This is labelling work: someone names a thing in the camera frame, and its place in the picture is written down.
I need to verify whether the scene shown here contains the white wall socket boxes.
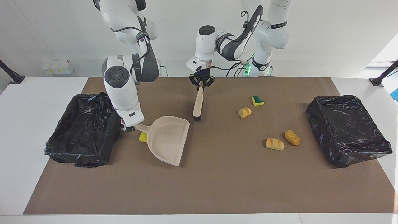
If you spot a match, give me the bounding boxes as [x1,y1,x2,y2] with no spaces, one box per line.
[41,59,74,75]

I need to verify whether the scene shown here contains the beige brush with black bristles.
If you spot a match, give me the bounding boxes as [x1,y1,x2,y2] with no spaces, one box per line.
[193,82,205,122]

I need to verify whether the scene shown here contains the black camera stand base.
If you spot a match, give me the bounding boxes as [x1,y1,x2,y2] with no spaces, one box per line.
[0,59,25,85]
[369,60,398,87]

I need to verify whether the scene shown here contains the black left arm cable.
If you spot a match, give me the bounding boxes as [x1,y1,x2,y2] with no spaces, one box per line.
[209,11,265,77]

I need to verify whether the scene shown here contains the brown table mat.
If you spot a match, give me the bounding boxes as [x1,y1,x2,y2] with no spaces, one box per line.
[23,77,395,215]

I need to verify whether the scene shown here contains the black bag lined trash bin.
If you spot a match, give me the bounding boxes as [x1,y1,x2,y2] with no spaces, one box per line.
[44,92,124,168]
[306,95,393,169]

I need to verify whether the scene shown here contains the striped puff pastry bread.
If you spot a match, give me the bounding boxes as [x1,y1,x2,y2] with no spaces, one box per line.
[266,138,285,151]

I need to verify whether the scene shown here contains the black base cable bundle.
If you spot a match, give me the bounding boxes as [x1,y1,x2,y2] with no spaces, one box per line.
[226,61,251,77]

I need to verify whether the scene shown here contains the beige plastic dustpan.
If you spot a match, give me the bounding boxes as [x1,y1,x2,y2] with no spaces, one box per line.
[134,116,190,167]

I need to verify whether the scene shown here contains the brown oval bun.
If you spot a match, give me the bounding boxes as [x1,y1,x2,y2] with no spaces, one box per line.
[284,130,301,146]

